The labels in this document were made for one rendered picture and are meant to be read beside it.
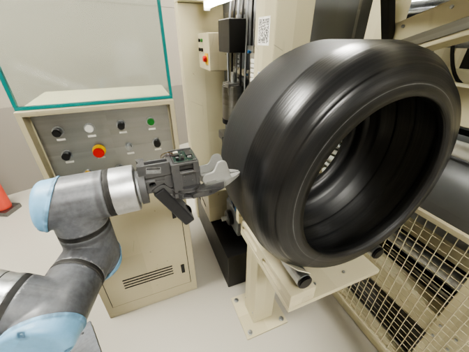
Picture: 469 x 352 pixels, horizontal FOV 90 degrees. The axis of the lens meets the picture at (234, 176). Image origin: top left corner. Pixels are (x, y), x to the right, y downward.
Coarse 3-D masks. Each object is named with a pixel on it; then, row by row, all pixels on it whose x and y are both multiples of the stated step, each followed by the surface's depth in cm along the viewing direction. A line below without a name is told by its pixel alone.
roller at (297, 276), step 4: (284, 264) 71; (288, 268) 69; (292, 268) 68; (288, 272) 70; (292, 272) 68; (296, 272) 67; (300, 272) 67; (304, 272) 67; (292, 276) 68; (296, 276) 67; (300, 276) 66; (304, 276) 66; (308, 276) 66; (296, 280) 66; (300, 280) 65; (304, 280) 65; (308, 280) 66; (300, 284) 65; (304, 284) 66; (308, 284) 67
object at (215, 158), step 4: (212, 156) 51; (216, 156) 52; (220, 156) 52; (212, 160) 52; (216, 160) 52; (220, 160) 52; (208, 164) 52; (212, 164) 52; (200, 168) 52; (204, 168) 52; (208, 168) 52; (212, 168) 52; (200, 172) 52; (204, 172) 52; (208, 172) 53; (232, 172) 53; (200, 176) 52; (200, 180) 53
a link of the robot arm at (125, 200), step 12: (108, 168) 44; (120, 168) 43; (132, 168) 44; (108, 180) 41; (120, 180) 41; (132, 180) 42; (120, 192) 41; (132, 192) 42; (120, 204) 42; (132, 204) 43
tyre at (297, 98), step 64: (320, 64) 44; (384, 64) 41; (256, 128) 49; (320, 128) 41; (384, 128) 80; (448, 128) 54; (256, 192) 48; (320, 192) 92; (384, 192) 80; (320, 256) 60
